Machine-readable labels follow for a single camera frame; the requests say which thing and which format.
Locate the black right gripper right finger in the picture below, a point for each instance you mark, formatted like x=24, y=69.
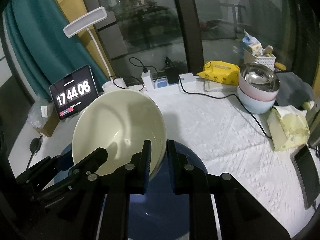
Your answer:
x=191, y=180

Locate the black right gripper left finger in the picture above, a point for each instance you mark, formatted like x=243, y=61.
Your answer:
x=142, y=167

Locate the dark blue bowl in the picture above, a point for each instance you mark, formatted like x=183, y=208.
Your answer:
x=158, y=214

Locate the cream bowl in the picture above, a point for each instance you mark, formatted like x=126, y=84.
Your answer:
x=120, y=121

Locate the cardboard box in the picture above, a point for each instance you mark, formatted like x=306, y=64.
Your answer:
x=50, y=125

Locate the tablet showing clock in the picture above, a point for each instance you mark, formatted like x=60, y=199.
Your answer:
x=73, y=93

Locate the light blue bowl in stack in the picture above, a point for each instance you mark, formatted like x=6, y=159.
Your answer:
x=254, y=106

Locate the white charger plug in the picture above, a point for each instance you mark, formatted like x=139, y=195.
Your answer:
x=147, y=80

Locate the black power adapter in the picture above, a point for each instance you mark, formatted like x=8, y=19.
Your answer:
x=171, y=72

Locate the pink bowl in stack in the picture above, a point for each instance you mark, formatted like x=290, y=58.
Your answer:
x=255, y=93

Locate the yellow wet wipes pack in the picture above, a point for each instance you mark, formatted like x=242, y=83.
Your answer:
x=221, y=72

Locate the yellow tissue pack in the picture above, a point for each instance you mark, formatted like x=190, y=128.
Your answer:
x=288, y=127

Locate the black smartphone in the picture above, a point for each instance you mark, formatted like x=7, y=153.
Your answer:
x=307, y=175

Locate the steel bowl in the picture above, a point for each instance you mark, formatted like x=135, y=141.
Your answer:
x=260, y=77

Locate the grey cloth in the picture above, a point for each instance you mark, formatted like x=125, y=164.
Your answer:
x=293, y=90

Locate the metal stand device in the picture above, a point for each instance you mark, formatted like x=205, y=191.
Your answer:
x=313, y=123

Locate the white storage basket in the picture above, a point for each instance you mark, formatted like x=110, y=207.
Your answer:
x=253, y=52

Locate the white desk lamp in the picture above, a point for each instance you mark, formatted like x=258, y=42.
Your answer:
x=83, y=27

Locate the teal curtain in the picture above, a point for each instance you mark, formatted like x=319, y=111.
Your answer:
x=44, y=53

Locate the black round cable device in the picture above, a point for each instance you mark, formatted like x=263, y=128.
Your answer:
x=34, y=147

